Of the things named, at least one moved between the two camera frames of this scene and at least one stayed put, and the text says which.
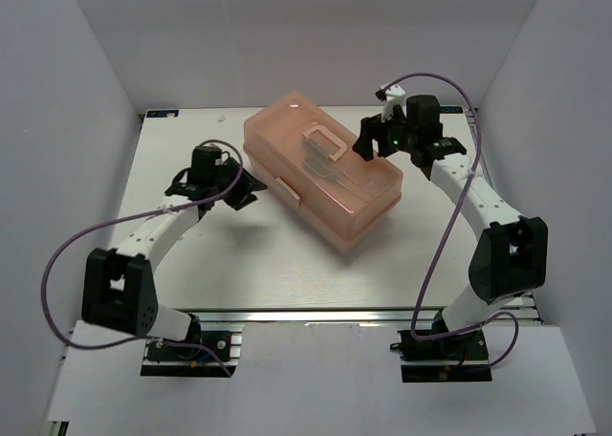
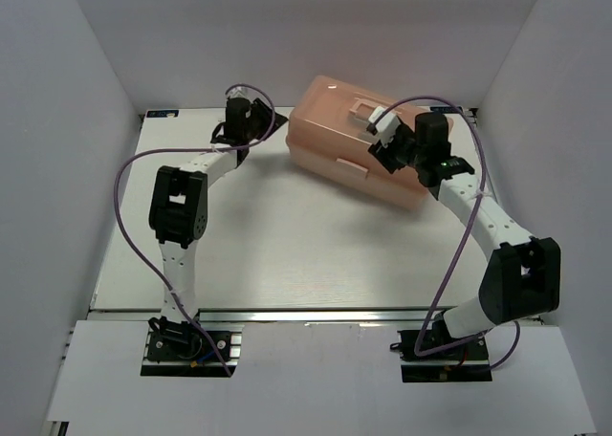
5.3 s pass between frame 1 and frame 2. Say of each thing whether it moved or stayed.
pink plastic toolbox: moved
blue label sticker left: stayed
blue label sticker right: stayed
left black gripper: moved
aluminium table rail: stayed
